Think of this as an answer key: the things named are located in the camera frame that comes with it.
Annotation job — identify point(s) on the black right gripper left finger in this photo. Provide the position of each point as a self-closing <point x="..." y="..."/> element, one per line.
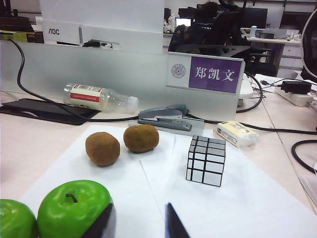
<point x="101" y="223"/>

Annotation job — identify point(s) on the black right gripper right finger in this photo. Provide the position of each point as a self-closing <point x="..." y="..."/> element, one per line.
<point x="175" y="223"/>

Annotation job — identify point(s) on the green toy apple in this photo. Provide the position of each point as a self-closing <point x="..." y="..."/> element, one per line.
<point x="67" y="213"/>
<point x="15" y="220"/>

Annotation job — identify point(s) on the silver mirror puzzle cube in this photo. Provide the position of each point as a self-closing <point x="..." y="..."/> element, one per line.
<point x="206" y="161"/>

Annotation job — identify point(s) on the brown toy kiwi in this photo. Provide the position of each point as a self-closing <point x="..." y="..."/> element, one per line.
<point x="141" y="138"/>
<point x="102" y="148"/>

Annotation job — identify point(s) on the grey blue stapler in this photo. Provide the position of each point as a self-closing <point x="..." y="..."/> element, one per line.
<point x="163" y="117"/>

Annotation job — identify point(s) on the small tissue pack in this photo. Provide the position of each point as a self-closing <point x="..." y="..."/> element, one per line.
<point x="235" y="132"/>

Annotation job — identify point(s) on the clear plastic bottle red label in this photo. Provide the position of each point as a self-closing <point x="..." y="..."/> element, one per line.
<point x="91" y="98"/>

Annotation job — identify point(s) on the printed documents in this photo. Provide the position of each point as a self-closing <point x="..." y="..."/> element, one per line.
<point x="310" y="188"/>

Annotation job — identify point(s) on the white plastic device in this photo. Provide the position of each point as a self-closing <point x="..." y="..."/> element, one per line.
<point x="246" y="89"/>

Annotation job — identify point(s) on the purple white name plate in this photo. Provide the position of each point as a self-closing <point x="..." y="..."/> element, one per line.
<point x="213" y="74"/>

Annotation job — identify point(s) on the frosted desk partition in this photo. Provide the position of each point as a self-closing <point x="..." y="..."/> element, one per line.
<point x="74" y="69"/>

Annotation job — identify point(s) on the white power strip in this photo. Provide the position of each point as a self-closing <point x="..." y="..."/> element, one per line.
<point x="297" y="99"/>

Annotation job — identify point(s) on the black plug adapter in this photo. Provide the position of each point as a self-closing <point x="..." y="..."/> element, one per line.
<point x="296" y="86"/>

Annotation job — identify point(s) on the seated person dark clothes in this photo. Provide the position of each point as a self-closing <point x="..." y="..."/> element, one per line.
<point x="193" y="34"/>

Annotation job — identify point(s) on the white monitor back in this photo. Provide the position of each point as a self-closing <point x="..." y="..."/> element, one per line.
<point x="99" y="22"/>

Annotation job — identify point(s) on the white cylinder container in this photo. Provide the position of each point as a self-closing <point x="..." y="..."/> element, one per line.
<point x="253" y="32"/>

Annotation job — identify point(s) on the yellow green cardboard box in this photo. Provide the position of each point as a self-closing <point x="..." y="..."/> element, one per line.
<point x="15" y="36"/>

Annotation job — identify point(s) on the black mesh office chair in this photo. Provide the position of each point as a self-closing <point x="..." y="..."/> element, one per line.
<point x="310" y="54"/>

